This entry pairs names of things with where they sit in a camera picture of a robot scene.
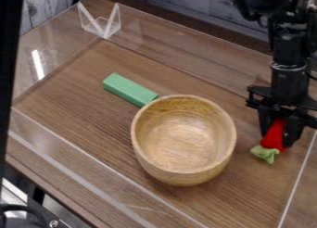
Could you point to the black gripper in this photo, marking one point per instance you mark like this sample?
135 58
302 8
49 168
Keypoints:
271 107

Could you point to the red plush strawberry toy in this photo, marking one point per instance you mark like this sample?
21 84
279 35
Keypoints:
270 145

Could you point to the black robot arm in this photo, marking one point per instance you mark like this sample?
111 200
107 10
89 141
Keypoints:
283 100

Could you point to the wooden bowl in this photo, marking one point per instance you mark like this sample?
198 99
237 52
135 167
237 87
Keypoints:
183 137

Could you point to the green rectangular block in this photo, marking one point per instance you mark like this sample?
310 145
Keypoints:
128 90

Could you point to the clear acrylic tray enclosure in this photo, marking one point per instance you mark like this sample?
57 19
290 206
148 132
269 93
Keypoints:
130 127

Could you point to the black metal bracket with bolt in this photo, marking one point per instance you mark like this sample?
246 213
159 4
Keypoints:
48 219

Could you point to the black vertical post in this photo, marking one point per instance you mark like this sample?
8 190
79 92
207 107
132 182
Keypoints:
11 15

